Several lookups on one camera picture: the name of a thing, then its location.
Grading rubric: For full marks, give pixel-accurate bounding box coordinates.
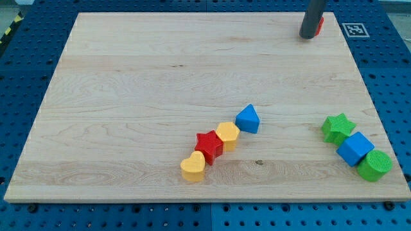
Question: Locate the red star block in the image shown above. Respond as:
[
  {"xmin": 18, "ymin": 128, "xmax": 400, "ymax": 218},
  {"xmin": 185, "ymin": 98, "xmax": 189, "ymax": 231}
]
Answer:
[{"xmin": 195, "ymin": 130, "xmax": 223, "ymax": 166}]

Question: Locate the green star block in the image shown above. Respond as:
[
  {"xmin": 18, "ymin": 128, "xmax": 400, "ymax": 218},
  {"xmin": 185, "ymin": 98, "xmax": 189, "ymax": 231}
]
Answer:
[{"xmin": 321, "ymin": 113, "xmax": 356, "ymax": 146}]

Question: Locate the yellow hexagon block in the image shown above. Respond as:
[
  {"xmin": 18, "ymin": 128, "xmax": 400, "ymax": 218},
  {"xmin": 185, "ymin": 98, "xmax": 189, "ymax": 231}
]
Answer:
[{"xmin": 216, "ymin": 122, "xmax": 240, "ymax": 151}]

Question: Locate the blue triangle block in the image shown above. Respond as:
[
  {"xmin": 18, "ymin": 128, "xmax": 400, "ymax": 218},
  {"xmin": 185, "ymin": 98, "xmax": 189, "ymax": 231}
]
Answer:
[{"xmin": 235, "ymin": 104, "xmax": 260, "ymax": 133}]

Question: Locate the yellow heart block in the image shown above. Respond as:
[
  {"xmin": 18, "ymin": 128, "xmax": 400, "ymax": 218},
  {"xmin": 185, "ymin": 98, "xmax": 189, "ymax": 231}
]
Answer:
[{"xmin": 180, "ymin": 151, "xmax": 206, "ymax": 182}]

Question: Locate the wooden board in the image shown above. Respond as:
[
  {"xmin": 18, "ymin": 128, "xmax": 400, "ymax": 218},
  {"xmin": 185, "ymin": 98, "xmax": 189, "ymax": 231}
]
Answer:
[{"xmin": 4, "ymin": 12, "xmax": 410, "ymax": 203}]

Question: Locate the red block behind tool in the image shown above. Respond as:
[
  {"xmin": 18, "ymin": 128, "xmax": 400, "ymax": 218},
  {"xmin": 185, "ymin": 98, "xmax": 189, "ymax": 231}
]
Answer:
[{"xmin": 315, "ymin": 17, "xmax": 324, "ymax": 37}]

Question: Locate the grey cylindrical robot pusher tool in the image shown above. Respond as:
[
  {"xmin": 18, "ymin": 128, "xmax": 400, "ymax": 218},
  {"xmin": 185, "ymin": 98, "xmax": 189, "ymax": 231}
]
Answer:
[{"xmin": 299, "ymin": 0, "xmax": 327, "ymax": 39}]

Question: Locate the blue cube block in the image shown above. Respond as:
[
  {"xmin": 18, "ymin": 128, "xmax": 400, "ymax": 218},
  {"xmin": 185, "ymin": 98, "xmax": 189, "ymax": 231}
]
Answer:
[{"xmin": 337, "ymin": 132, "xmax": 374, "ymax": 167}]

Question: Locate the white fiducial marker tag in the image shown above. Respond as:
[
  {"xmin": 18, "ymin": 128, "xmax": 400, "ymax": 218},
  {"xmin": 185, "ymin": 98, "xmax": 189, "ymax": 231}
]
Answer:
[{"xmin": 342, "ymin": 22, "xmax": 369, "ymax": 38}]

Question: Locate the green cylinder block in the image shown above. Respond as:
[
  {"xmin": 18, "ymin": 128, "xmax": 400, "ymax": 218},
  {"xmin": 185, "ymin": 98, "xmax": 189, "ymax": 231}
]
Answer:
[{"xmin": 357, "ymin": 150, "xmax": 392, "ymax": 182}]

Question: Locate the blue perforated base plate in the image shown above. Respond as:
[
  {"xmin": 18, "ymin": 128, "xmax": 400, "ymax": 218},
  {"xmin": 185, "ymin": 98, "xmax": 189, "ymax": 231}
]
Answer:
[{"xmin": 1, "ymin": 0, "xmax": 410, "ymax": 230}]

